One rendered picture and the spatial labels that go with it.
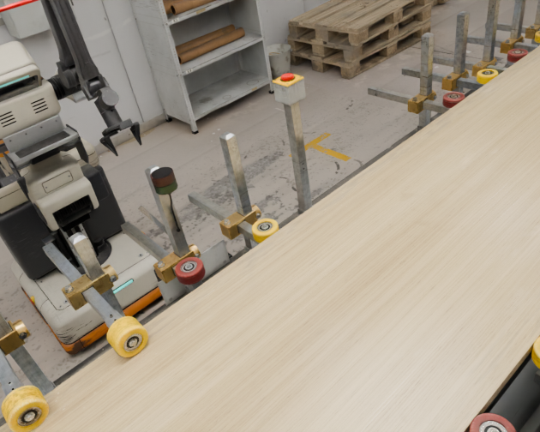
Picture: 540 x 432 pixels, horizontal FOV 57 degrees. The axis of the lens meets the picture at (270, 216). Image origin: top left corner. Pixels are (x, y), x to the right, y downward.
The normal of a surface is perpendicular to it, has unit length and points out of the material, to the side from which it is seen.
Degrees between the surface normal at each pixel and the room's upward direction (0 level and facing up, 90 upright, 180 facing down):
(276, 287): 0
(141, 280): 90
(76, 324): 90
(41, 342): 0
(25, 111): 98
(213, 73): 90
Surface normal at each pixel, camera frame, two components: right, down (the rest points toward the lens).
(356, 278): -0.15, -0.79
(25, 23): 0.66, 0.36
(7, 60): 0.33, -0.33
